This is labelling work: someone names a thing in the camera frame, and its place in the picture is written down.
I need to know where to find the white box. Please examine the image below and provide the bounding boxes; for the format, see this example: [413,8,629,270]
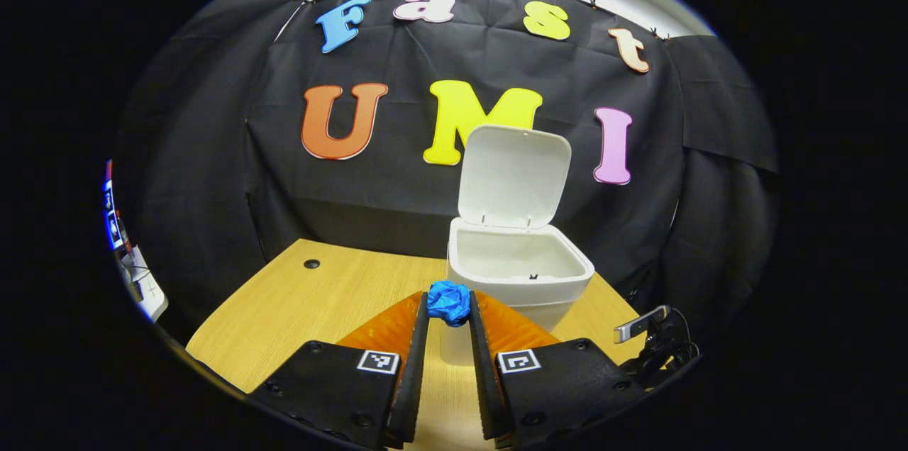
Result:
[119,245,170,324]

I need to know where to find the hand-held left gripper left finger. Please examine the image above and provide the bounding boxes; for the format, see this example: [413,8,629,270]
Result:
[248,291,432,450]

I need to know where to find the wall poster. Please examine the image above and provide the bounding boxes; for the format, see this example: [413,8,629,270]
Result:
[103,159,134,257]

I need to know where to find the silver device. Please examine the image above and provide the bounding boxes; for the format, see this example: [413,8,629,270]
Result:
[613,305,672,345]

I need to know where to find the black backdrop cloth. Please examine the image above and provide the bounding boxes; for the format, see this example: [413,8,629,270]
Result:
[117,0,781,345]

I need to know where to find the blue paper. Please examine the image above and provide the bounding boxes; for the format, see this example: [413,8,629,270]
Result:
[427,280,472,328]

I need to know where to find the white desktop garbage bin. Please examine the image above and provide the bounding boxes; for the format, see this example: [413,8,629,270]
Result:
[440,124,595,367]

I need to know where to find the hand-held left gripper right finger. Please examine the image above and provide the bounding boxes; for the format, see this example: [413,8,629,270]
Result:
[468,291,648,450]

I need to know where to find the black cables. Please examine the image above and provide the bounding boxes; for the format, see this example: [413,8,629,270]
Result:
[624,308,701,384]

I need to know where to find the wooden desktop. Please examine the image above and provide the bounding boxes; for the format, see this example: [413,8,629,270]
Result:
[186,238,648,451]

